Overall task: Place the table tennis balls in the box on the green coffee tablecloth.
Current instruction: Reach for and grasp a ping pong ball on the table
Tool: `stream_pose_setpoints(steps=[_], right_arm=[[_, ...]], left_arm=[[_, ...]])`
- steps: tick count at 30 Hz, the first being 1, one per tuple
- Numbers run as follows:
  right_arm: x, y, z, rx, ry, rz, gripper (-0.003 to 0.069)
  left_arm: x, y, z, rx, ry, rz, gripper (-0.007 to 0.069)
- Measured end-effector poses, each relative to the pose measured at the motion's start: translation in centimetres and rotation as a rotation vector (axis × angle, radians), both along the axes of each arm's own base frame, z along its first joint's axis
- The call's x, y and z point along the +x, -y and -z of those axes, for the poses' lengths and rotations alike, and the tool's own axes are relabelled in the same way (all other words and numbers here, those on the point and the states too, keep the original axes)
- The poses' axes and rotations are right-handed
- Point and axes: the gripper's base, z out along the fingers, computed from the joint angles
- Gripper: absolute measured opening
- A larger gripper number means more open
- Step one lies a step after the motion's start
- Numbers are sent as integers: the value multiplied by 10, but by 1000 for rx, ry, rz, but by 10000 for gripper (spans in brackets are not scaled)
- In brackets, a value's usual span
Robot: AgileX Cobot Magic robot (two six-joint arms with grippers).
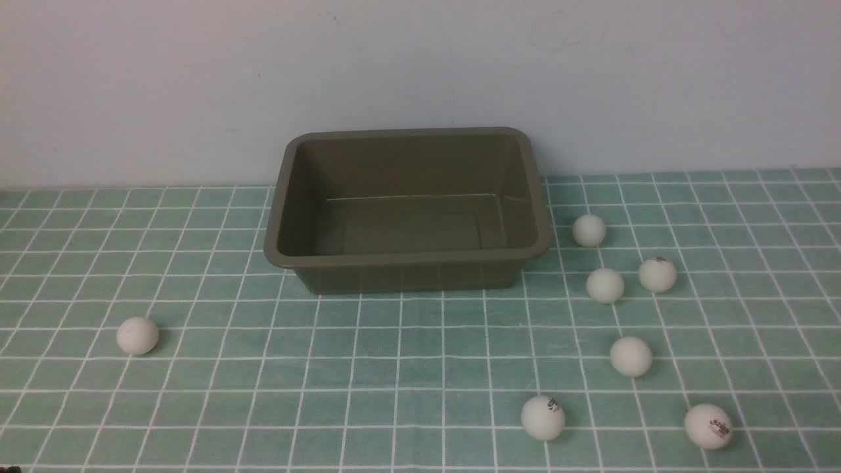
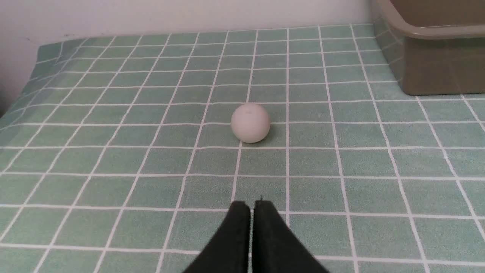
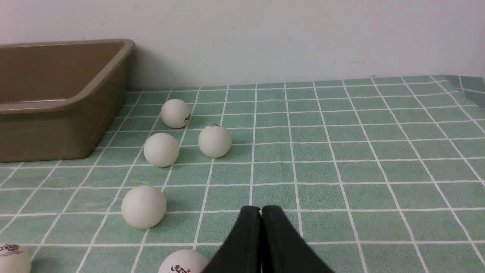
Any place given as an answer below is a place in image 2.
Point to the olive plastic bin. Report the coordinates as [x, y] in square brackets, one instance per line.
[433, 47]

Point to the white ping-pong ball far left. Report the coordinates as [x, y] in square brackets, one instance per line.
[250, 123]

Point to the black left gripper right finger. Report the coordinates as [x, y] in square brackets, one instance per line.
[275, 249]

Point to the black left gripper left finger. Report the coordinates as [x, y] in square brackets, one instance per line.
[228, 249]

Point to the green checkered tablecloth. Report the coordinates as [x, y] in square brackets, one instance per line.
[118, 156]

